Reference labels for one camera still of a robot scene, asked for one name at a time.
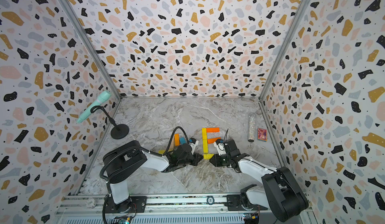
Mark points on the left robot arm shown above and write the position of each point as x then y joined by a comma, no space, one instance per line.
122,162

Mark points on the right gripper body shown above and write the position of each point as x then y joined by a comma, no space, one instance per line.
223,161

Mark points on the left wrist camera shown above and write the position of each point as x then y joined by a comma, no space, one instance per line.
193,143

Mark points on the orange block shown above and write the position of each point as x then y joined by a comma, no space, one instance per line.
212,130

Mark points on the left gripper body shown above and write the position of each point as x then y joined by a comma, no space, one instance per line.
193,160

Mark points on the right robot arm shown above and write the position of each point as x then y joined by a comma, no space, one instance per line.
281,192

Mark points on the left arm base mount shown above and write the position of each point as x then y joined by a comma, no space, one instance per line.
133,205

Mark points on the red playing card box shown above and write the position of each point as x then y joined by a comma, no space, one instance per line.
262,134

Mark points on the mint green microphone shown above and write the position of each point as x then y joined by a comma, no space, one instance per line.
101,99

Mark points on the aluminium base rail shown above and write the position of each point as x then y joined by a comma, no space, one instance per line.
207,208

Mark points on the orange block vertical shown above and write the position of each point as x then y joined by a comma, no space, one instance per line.
176,140

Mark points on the glitter filled clear tube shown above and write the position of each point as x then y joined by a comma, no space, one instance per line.
252,127

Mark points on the teal block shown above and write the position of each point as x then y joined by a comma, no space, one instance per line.
182,141

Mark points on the black microphone stand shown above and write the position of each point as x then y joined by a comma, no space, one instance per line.
119,131

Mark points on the yellow block top vertical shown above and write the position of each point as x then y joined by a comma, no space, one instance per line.
208,156

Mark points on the orange block diagonal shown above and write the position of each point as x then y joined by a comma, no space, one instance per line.
212,140

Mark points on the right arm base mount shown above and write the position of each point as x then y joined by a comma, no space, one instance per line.
239,202

